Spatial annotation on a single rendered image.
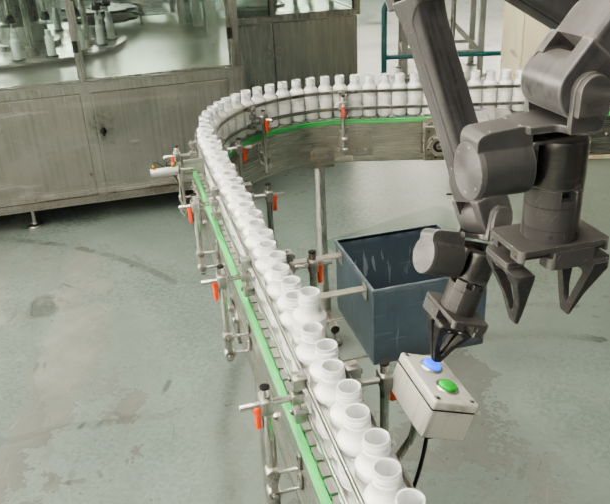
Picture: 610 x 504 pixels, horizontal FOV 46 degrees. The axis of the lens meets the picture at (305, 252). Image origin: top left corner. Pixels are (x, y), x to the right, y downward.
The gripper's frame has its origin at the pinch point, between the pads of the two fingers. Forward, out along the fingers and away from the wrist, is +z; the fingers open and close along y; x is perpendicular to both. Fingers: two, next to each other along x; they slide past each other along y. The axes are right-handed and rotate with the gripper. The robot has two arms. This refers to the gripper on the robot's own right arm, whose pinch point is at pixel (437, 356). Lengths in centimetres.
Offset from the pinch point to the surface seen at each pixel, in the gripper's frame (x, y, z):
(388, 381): -5.4, -2.5, 7.2
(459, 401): 0.3, 9.1, 2.3
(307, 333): -19.4, -8.9, 3.5
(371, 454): -18.4, 20.1, 4.7
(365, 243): 24, -85, 13
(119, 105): -26, -355, 51
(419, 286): 26, -54, 11
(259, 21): 91, -543, -5
